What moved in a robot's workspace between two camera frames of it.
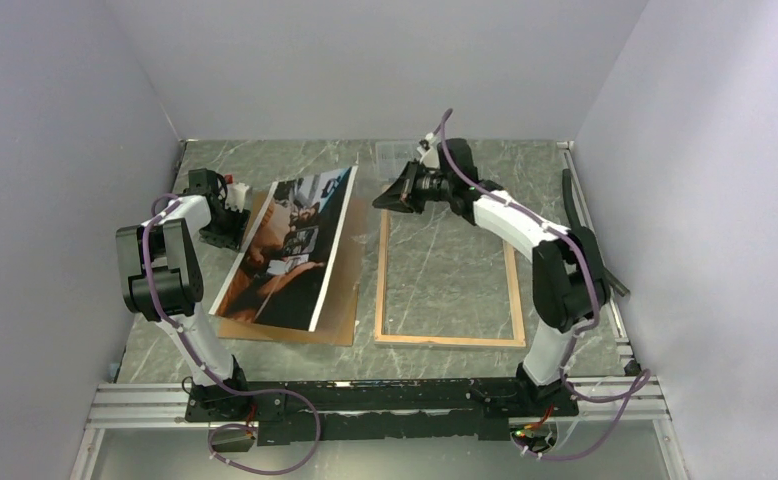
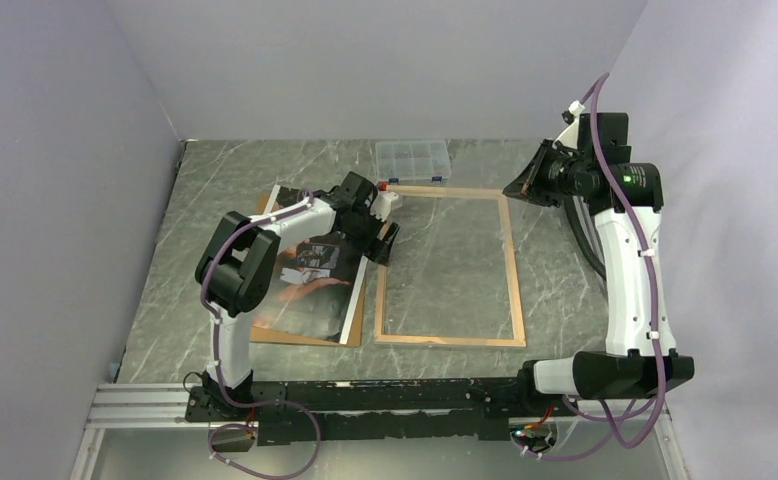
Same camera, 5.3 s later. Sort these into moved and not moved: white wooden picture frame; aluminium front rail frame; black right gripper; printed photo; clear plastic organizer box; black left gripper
Moved: printed photo; black left gripper; black right gripper
Not moved: aluminium front rail frame; clear plastic organizer box; white wooden picture frame
